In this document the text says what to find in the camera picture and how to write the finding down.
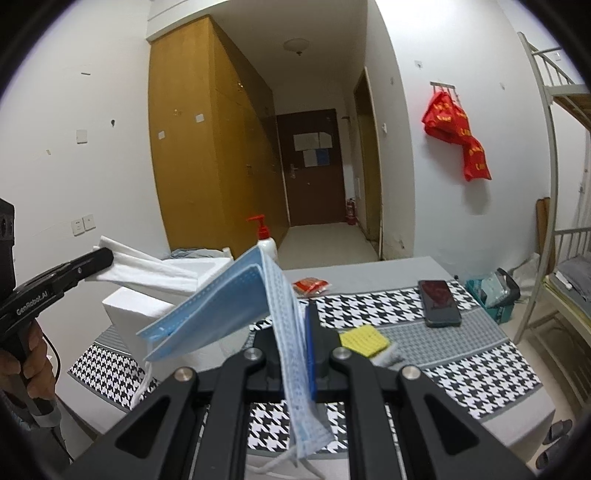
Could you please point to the leaning wooden boards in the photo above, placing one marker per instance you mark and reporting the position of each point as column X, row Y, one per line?
column 542, row 230

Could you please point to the dark brown door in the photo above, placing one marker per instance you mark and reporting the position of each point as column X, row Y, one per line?
column 318, row 194

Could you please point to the teal storage basket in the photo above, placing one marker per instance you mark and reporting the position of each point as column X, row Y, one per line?
column 501, row 311

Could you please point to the houndstooth table mat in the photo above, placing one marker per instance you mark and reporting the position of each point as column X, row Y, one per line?
column 461, row 369

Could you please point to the white red pump bottle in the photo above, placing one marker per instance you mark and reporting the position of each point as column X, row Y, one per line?
column 267, row 249

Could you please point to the metal bunk bed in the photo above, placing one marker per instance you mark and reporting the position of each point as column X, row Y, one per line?
column 577, row 104

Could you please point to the red fire extinguisher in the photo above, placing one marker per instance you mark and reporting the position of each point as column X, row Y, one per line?
column 351, row 212

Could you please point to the white foam box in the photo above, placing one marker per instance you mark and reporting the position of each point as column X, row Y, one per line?
column 124, row 318

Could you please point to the white towel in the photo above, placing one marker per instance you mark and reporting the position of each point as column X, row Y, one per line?
column 152, row 272

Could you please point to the red snack packet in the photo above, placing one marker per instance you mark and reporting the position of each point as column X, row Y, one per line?
column 311, row 286

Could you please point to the red plastic bags on hook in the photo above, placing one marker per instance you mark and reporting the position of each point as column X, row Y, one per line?
column 475, row 159

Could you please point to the white wall switch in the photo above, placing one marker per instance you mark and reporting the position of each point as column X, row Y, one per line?
column 77, row 226
column 81, row 136
column 88, row 223

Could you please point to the blue face mask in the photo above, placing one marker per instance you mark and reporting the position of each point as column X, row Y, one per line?
column 221, row 309

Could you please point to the black smartphone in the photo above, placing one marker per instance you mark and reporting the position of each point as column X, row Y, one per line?
column 438, row 304

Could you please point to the metal wall hook rack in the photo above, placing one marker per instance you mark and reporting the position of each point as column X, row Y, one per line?
column 443, row 86

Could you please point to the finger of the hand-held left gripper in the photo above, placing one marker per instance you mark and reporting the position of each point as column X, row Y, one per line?
column 83, row 267

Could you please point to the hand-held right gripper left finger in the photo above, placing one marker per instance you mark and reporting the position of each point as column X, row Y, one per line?
column 265, row 364

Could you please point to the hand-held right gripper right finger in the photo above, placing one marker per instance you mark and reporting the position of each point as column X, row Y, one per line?
column 310, row 355

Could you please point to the round ceiling lamp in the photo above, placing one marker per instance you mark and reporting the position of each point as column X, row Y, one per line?
column 298, row 46

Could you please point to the yellow mesh dishcloth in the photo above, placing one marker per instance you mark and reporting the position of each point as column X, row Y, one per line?
column 364, row 340

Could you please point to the wooden doorway frame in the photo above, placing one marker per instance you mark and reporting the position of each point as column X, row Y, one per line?
column 369, row 184

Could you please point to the blue-grey crumpled cloth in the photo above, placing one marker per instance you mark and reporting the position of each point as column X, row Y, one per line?
column 194, row 254

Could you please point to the blue paper notice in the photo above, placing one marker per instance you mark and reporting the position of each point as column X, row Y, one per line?
column 316, row 158

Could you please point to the wooden wardrobe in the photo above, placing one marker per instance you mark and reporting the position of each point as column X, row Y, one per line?
column 198, row 161

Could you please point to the dark slipper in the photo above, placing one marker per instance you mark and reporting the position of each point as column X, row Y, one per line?
column 556, row 432
column 551, row 458

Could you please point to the grey folded bedding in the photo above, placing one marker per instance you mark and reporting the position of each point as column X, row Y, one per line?
column 575, row 277

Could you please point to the white paper notice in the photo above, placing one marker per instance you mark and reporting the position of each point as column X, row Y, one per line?
column 309, row 141

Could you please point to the person's left hand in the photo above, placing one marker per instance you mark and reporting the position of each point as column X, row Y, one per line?
column 41, row 369

